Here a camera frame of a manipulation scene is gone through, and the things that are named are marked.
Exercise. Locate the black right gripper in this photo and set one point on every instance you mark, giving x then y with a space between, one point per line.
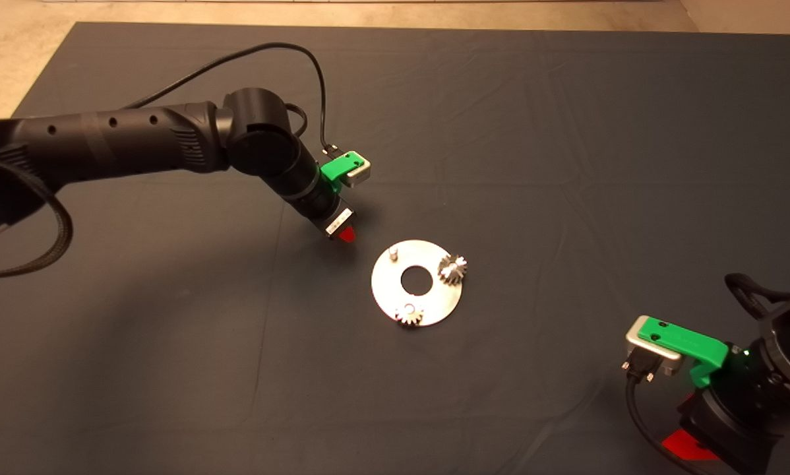
738 415

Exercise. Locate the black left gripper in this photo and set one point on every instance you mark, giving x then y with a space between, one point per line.
319 201

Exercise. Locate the small steel planetary gear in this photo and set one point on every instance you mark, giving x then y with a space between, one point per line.
409 315
453 269

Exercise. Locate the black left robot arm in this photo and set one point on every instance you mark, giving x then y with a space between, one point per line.
138 138

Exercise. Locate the round metal carrier plate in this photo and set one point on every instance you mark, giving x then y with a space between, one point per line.
385 290

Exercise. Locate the dark grey table cloth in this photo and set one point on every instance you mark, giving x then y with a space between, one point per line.
566 119

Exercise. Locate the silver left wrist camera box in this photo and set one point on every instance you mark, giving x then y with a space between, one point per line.
362 170

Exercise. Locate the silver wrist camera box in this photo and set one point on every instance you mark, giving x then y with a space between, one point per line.
362 170
645 353

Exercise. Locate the green left camera mount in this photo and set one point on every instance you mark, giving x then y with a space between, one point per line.
335 168

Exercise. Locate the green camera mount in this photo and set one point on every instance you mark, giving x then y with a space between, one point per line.
335 168
688 340

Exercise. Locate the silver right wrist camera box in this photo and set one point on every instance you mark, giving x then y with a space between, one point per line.
645 353

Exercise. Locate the green right camera mount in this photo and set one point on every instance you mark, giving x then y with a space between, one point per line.
688 340

